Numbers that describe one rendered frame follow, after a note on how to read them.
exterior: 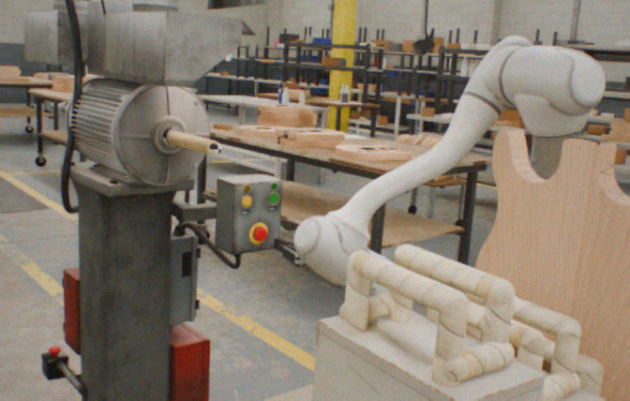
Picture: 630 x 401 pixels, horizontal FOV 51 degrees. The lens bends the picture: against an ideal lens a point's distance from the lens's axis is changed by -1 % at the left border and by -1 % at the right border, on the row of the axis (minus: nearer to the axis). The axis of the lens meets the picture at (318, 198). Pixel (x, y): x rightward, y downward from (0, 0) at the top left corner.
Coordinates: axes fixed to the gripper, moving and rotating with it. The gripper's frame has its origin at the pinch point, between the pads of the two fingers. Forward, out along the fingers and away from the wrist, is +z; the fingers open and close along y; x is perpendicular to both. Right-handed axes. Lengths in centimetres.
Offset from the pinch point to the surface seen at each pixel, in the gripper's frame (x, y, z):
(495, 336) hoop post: 15, -39, -91
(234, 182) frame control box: 15.2, -6.5, 14.2
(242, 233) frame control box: 1.2, -4.7, 12.4
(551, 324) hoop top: 13, -23, -89
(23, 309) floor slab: -92, 2, 234
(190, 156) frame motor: 22.6, -20.1, 13.8
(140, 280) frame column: -13.4, -26.0, 30.1
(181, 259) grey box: -10.4, -11.7, 33.0
